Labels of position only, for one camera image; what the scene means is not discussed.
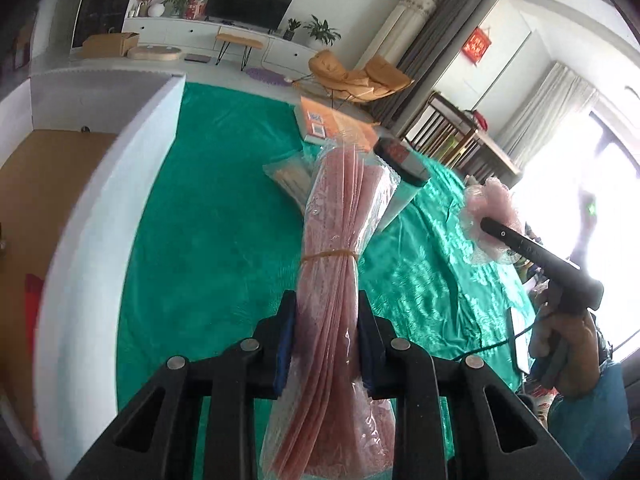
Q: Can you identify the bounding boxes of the round wooden tray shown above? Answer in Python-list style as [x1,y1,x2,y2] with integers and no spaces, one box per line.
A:
[126,45,183,65]

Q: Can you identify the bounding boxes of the white sheer curtain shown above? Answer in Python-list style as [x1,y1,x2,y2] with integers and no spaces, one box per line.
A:
[495,60,601,171]

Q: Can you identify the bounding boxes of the orange lounge chair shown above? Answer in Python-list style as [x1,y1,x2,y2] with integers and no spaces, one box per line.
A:
[307,50,415,106]

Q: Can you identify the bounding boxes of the black television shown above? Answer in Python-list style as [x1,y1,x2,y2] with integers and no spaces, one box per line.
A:
[205,0,296,29]

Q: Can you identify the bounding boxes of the pink plastic bag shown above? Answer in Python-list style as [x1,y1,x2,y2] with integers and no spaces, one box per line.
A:
[459,177,526,266]

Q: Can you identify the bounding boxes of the red wall decoration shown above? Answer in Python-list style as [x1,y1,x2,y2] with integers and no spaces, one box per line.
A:
[462,27,492,65]

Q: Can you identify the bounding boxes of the white foam board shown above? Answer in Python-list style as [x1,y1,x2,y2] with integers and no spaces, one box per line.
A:
[30,71,187,461]

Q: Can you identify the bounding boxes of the purple round rug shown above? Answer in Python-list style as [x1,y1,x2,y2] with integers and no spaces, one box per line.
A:
[246,66,290,86]

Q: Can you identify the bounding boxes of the white television cabinet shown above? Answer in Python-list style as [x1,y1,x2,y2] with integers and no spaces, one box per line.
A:
[122,16,326,73]

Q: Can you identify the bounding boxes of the large potted plant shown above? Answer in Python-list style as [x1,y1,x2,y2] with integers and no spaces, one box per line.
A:
[302,14,342,47]

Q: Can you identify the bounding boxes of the person's right forearm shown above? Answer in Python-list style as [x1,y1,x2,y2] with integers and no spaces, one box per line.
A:
[547,360,633,480]

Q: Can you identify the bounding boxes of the tall dark display cabinet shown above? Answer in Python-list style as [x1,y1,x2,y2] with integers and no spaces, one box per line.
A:
[70,0,146,51]

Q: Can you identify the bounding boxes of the wooden bench with metal legs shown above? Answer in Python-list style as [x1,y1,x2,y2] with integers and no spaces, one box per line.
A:
[215,32,265,72]

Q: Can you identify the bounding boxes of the clear bag of sticks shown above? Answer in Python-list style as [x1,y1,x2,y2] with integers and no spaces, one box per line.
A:
[262,152,321,216]

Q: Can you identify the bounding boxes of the cardboard box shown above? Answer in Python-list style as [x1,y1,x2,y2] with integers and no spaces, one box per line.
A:
[80,31,141,59]

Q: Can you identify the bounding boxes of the white standing air conditioner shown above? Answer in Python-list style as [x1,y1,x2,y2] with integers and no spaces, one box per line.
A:
[355,0,438,76]

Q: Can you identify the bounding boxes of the grey curtain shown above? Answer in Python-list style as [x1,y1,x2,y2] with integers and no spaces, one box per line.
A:
[372,0,493,126]

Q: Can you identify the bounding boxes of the black cable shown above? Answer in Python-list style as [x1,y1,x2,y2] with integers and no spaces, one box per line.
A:
[462,310,548,363]

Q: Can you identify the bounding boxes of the wooden dining table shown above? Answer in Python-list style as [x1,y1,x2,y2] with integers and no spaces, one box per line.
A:
[440,125,523,191]

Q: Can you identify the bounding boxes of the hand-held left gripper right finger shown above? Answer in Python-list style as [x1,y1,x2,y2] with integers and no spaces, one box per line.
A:
[356,290,583,480]

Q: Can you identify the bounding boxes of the white tablet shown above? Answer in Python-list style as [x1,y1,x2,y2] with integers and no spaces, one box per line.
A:
[506,306,532,375]

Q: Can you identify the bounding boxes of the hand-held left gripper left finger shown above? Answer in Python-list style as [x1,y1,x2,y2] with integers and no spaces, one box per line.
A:
[67,290,301,480]

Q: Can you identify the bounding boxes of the person's right hand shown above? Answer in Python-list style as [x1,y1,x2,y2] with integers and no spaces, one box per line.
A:
[531,305,618,401]

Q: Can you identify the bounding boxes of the green satin tablecloth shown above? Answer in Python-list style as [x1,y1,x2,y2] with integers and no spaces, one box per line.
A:
[116,82,538,480]

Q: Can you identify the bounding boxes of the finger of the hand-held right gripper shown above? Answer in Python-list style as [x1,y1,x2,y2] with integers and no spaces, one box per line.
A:
[479,216,551,267]

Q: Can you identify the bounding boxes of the dark wooden chair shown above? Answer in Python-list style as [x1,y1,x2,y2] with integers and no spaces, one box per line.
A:
[402,91,478,161]

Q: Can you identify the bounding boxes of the pink bags bundle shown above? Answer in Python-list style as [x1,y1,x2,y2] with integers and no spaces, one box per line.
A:
[257,142,401,480]

